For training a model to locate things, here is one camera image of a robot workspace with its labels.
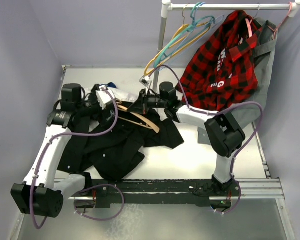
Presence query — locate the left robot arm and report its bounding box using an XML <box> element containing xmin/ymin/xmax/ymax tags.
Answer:
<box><xmin>10</xmin><ymin>83</ymin><xmax>99</xmax><ymax>218</ymax></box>

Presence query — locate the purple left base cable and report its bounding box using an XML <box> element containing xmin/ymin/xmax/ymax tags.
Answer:
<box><xmin>73</xmin><ymin>183</ymin><xmax>126</xmax><ymax>222</ymax></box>

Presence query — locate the pink hanger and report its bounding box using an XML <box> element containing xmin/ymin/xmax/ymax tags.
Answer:
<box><xmin>268</xmin><ymin>2</ymin><xmax>293</xmax><ymax>40</ymax></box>
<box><xmin>238</xmin><ymin>18</ymin><xmax>254</xmax><ymax>45</ymax></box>

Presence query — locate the light blue hanger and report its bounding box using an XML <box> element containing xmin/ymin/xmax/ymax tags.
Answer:
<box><xmin>158</xmin><ymin>2</ymin><xmax>226</xmax><ymax>73</ymax></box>

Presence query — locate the white shirt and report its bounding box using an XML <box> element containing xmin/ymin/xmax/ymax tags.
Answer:
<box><xmin>85</xmin><ymin>87</ymin><xmax>138</xmax><ymax>103</ymax></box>

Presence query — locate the teal hanger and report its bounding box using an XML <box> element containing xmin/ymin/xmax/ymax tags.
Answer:
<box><xmin>153</xmin><ymin>1</ymin><xmax>217</xmax><ymax>69</ymax></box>

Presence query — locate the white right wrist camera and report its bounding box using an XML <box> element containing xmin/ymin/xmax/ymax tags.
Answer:
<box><xmin>139</xmin><ymin>75</ymin><xmax>153</xmax><ymax>94</ymax></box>

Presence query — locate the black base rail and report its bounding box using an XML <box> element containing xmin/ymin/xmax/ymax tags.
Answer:
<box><xmin>72</xmin><ymin>179</ymin><xmax>241</xmax><ymax>210</ymax></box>

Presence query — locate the beige wooden hanger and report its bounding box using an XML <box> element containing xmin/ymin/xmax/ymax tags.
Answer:
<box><xmin>115</xmin><ymin>99</ymin><xmax>160</xmax><ymax>134</ymax></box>

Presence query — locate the black button shirt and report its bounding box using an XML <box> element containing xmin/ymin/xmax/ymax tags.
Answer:
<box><xmin>57</xmin><ymin>109</ymin><xmax>184</xmax><ymax>181</ymax></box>

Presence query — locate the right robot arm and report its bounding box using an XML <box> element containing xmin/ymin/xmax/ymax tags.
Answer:
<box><xmin>127</xmin><ymin>81</ymin><xmax>246</xmax><ymax>196</ymax></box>

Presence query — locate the blue garment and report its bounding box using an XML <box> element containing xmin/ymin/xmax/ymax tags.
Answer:
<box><xmin>106</xmin><ymin>82</ymin><xmax>118</xmax><ymax>89</ymax></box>

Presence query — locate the yellow hanger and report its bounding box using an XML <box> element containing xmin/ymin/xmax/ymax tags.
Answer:
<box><xmin>143</xmin><ymin>5</ymin><xmax>212</xmax><ymax>77</ymax></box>

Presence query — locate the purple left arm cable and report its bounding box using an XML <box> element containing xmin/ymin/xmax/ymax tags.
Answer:
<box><xmin>29</xmin><ymin>86</ymin><xmax>119</xmax><ymax>230</ymax></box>

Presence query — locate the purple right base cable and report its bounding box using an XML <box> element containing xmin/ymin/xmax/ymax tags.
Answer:
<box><xmin>213</xmin><ymin>177</ymin><xmax>242</xmax><ymax>217</ymax></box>

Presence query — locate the metal clothes rack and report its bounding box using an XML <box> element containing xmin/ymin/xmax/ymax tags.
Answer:
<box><xmin>143</xmin><ymin>0</ymin><xmax>300</xmax><ymax>92</ymax></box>

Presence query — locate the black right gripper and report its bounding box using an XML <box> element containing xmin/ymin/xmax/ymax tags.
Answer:
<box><xmin>128</xmin><ymin>88</ymin><xmax>168</xmax><ymax>115</ymax></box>

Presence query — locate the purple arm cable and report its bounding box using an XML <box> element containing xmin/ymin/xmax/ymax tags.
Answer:
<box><xmin>145</xmin><ymin>64</ymin><xmax>265</xmax><ymax>176</ymax></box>
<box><xmin>29</xmin><ymin>86</ymin><xmax>119</xmax><ymax>230</ymax></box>

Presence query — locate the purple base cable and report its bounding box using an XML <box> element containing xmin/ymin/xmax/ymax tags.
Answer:
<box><xmin>213</xmin><ymin>177</ymin><xmax>242</xmax><ymax>217</ymax></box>
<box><xmin>73</xmin><ymin>183</ymin><xmax>126</xmax><ymax>222</ymax></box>

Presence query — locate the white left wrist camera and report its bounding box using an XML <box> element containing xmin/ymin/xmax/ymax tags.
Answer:
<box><xmin>96</xmin><ymin>85</ymin><xmax>116</xmax><ymax>110</ymax></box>

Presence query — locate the grey shirt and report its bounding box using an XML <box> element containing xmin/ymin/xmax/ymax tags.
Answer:
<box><xmin>197</xmin><ymin>17</ymin><xmax>279</xmax><ymax>146</ymax></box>

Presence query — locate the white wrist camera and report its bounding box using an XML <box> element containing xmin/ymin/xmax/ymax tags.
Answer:
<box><xmin>139</xmin><ymin>75</ymin><xmax>153</xmax><ymax>94</ymax></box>
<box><xmin>96</xmin><ymin>85</ymin><xmax>116</xmax><ymax>110</ymax></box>

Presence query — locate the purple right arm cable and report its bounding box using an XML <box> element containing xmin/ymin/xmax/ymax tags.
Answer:
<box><xmin>145</xmin><ymin>64</ymin><xmax>265</xmax><ymax>176</ymax></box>

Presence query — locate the red black plaid shirt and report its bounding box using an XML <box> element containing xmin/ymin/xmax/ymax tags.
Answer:
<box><xmin>175</xmin><ymin>10</ymin><xmax>262</xmax><ymax>111</ymax></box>

